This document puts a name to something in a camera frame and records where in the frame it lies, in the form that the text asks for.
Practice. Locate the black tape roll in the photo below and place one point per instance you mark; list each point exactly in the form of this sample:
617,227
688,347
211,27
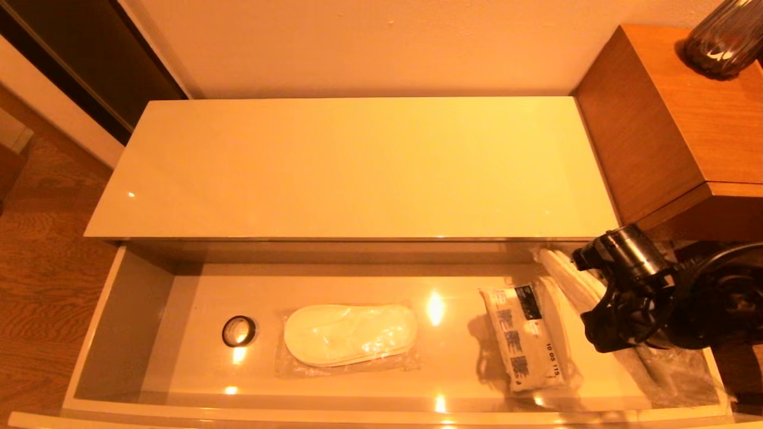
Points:
225,333

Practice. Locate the glossy white low cabinet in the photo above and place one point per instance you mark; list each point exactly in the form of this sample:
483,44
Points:
357,155

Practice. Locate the dark ribbed glass vase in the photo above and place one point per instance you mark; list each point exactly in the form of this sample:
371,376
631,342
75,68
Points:
724,42

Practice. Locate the white slippers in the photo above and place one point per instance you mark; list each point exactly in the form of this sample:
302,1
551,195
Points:
572,280
349,333

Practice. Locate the dark door panel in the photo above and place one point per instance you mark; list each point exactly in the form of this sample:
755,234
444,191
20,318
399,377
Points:
89,47

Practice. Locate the white cabinet drawer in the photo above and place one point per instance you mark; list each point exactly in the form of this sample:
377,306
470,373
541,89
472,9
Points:
417,381

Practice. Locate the brown wooden side cabinet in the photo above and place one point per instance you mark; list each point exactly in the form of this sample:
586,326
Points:
644,137

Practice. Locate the brown wooden furniture piece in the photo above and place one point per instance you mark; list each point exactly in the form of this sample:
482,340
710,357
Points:
9,173

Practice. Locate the printed white tissue packet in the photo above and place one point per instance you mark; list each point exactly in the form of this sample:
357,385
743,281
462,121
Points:
524,345

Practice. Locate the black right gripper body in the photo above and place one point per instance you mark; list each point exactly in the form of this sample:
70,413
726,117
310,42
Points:
620,322

